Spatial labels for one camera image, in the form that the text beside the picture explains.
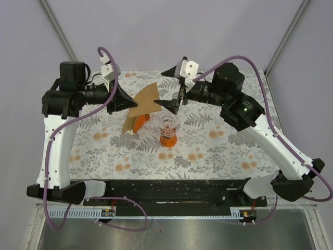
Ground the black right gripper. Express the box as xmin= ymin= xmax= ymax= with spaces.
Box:
xmin=153 ymin=65 xmax=228 ymax=115

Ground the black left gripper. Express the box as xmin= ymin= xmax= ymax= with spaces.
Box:
xmin=78 ymin=77 xmax=138 ymax=114

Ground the brown paper coffee filter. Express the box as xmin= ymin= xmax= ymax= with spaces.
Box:
xmin=129 ymin=82 xmax=162 ymax=118

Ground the orange coffee filter box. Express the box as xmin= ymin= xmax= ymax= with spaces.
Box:
xmin=122 ymin=114 xmax=150 ymax=135

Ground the clear glass dripper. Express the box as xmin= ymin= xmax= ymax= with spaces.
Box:
xmin=156 ymin=110 xmax=180 ymax=130

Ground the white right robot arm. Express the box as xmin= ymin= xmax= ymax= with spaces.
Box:
xmin=155 ymin=55 xmax=332 ymax=206

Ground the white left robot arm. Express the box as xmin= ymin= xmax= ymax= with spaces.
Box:
xmin=27 ymin=61 xmax=137 ymax=206

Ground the orange glass carafe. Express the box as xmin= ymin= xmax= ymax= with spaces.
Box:
xmin=160 ymin=128 xmax=177 ymax=147

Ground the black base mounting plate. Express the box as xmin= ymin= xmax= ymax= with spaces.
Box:
xmin=50 ymin=179 xmax=301 ymax=217

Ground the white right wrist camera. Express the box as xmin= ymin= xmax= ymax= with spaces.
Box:
xmin=174 ymin=59 xmax=199 ymax=90

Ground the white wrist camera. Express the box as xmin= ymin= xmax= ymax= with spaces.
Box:
xmin=174 ymin=59 xmax=199 ymax=90
xmin=100 ymin=54 xmax=115 ymax=92

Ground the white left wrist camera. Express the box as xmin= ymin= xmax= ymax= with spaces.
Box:
xmin=100 ymin=54 xmax=115 ymax=92

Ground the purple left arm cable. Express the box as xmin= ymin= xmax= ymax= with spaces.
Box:
xmin=43 ymin=46 xmax=148 ymax=231

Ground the light blue cable duct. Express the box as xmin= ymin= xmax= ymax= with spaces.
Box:
xmin=48 ymin=207 xmax=256 ymax=219

